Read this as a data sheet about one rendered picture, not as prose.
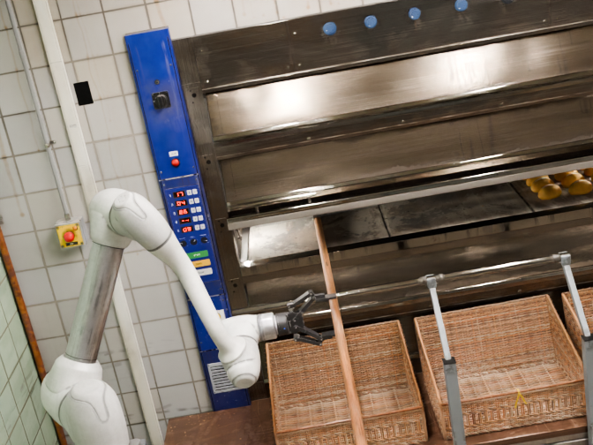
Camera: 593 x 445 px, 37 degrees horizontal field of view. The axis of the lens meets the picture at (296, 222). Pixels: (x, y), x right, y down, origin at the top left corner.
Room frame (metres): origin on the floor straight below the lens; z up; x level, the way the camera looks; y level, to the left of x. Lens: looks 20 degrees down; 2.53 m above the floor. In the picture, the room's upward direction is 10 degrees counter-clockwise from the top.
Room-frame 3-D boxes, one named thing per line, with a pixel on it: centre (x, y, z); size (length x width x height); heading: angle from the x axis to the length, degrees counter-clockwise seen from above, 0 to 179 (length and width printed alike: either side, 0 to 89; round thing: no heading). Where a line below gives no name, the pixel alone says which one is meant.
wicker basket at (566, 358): (3.01, -0.66, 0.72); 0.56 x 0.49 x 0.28; 89
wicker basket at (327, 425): (3.02, -0.06, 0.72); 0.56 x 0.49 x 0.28; 89
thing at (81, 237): (3.28, 0.85, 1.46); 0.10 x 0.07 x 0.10; 88
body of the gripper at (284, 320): (2.72, 0.08, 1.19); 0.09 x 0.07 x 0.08; 89
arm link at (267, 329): (2.72, 0.16, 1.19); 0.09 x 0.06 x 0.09; 179
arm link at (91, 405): (2.39, 0.71, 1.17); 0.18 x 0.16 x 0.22; 34
